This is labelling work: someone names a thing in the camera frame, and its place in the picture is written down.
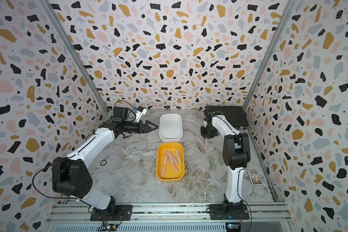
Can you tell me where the black carrying case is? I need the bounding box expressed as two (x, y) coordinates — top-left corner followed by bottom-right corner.
(214, 106), (249, 130)

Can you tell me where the aluminium mounting rail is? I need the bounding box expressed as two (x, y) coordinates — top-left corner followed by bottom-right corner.
(43, 202), (295, 232)

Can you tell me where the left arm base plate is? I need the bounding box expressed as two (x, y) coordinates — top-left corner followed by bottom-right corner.
(90, 205), (133, 222)

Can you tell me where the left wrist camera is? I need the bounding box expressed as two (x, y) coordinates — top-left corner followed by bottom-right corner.
(134, 106), (147, 122)

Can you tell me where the colourful card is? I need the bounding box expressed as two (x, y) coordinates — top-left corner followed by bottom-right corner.
(247, 170), (263, 186)

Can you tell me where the pink folding knife angled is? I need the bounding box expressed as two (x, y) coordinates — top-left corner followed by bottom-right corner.
(175, 149), (181, 163)

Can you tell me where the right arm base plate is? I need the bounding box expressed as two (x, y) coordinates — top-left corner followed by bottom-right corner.
(209, 203), (250, 220)

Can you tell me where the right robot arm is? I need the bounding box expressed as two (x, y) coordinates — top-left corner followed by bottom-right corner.
(201, 106), (250, 217)

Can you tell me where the white storage box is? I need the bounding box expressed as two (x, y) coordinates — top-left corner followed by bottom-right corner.
(159, 113), (183, 143)

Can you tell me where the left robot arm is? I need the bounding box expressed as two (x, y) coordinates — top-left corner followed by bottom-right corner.
(52, 107), (158, 218)

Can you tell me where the yellow storage box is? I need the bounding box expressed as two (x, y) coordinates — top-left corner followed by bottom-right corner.
(156, 143), (185, 182)

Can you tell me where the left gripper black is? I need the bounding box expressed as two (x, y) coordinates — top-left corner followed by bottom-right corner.
(122, 121), (158, 134)

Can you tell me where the long pink fruit knife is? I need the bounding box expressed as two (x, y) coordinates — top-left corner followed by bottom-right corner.
(160, 150), (168, 178)

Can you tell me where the circuit board with wires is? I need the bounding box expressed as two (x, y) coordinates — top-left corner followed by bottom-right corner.
(103, 222), (118, 232)

